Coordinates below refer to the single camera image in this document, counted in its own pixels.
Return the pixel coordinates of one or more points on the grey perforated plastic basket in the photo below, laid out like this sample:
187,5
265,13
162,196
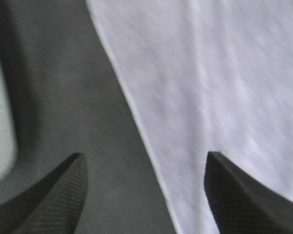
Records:
0,109

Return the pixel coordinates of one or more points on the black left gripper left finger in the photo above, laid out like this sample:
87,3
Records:
51,206

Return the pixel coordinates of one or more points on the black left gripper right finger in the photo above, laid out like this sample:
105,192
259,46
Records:
242,205

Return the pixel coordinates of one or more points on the grey towel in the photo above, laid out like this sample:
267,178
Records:
200,76

